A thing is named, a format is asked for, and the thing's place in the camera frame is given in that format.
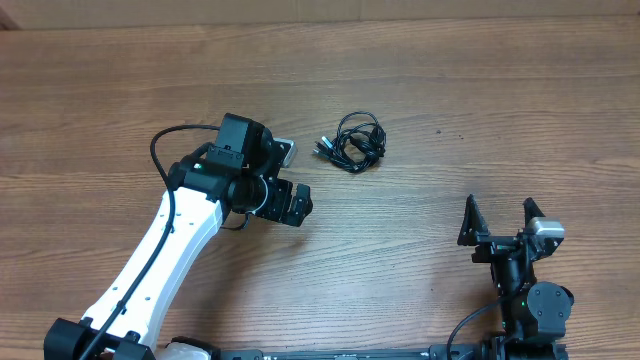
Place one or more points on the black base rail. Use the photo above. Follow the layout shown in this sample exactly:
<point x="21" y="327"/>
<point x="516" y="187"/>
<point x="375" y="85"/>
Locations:
<point x="325" y="355"/>

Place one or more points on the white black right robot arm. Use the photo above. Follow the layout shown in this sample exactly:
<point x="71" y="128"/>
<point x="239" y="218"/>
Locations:
<point x="534" y="313"/>

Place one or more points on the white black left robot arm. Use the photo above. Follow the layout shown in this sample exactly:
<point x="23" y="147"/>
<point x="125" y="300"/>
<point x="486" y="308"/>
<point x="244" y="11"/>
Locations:
<point x="235" y="173"/>

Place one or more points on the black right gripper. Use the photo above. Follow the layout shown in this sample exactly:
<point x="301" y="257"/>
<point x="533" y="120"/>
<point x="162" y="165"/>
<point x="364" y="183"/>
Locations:
<point x="474" y="232"/>

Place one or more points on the brown cardboard back panel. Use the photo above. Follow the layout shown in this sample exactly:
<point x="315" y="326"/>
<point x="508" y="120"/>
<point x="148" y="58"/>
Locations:
<point x="81" y="14"/>

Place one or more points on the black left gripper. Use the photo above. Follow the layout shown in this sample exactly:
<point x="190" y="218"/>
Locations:
<point x="277" y="206"/>

